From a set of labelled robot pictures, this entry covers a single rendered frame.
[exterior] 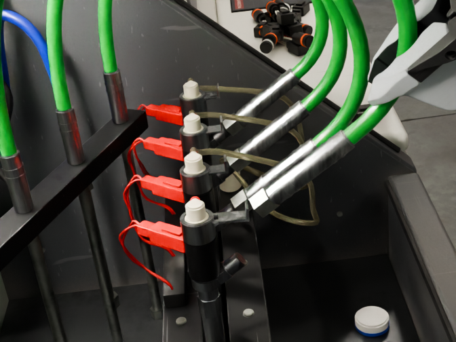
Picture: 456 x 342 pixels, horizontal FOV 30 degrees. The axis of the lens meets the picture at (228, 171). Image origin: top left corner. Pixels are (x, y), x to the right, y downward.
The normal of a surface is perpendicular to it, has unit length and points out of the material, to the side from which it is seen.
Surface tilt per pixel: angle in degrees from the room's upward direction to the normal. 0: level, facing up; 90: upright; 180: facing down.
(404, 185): 0
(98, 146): 0
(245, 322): 0
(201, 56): 90
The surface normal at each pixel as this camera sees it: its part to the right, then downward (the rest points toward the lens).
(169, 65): 0.05, 0.50
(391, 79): -0.87, 0.22
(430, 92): -0.10, 0.66
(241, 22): -0.11, -0.86
